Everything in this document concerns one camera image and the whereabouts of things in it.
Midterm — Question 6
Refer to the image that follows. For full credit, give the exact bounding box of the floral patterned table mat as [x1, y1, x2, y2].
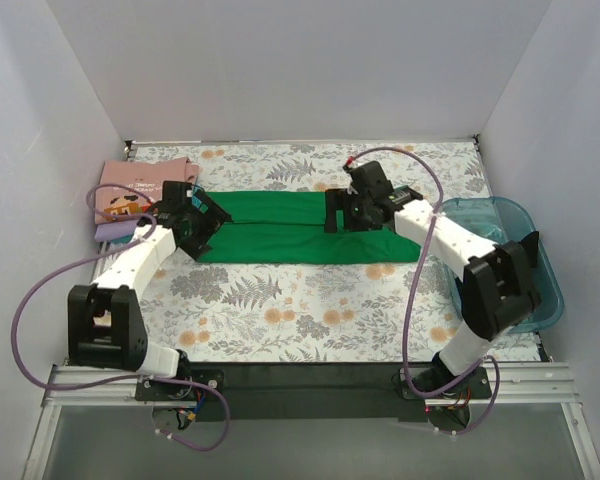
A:
[78, 140, 541, 364]

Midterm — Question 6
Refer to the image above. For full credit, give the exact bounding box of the green t shirt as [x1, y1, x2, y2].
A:
[200, 191, 420, 265]

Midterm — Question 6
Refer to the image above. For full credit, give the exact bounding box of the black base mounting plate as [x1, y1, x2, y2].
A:
[134, 363, 494, 424]

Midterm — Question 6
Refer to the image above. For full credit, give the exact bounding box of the pink folded printed t shirt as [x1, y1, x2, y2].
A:
[95, 157, 200, 224]

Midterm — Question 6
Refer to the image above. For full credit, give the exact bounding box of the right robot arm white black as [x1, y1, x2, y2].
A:
[325, 160, 541, 398]

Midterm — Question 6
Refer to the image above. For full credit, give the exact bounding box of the black t shirt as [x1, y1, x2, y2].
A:
[454, 230, 540, 321]

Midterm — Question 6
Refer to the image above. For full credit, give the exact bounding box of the aluminium frame rail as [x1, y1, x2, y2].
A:
[24, 362, 600, 479]

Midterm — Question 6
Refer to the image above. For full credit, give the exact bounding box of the lilac folded t shirt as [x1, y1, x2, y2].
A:
[94, 220, 138, 244]

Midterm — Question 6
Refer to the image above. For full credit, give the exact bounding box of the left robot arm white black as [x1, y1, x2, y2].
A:
[68, 181, 232, 400]

